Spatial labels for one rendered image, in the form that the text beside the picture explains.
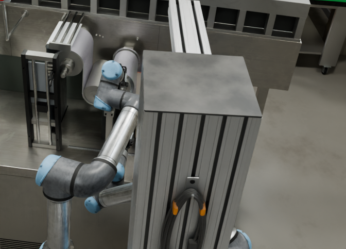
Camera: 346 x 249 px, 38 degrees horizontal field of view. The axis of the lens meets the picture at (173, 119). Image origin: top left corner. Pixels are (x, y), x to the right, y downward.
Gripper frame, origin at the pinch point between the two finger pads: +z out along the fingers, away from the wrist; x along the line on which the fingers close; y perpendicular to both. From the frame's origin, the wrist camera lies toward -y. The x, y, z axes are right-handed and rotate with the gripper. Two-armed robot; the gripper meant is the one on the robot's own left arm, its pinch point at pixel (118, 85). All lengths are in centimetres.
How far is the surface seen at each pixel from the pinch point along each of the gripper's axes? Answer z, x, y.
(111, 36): 39, 11, 30
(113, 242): 54, -3, -79
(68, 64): 9.0, 25.8, 8.2
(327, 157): 193, -159, -16
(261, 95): 74, -78, 14
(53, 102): 17.1, 32.1, -9.9
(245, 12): 25, -56, 48
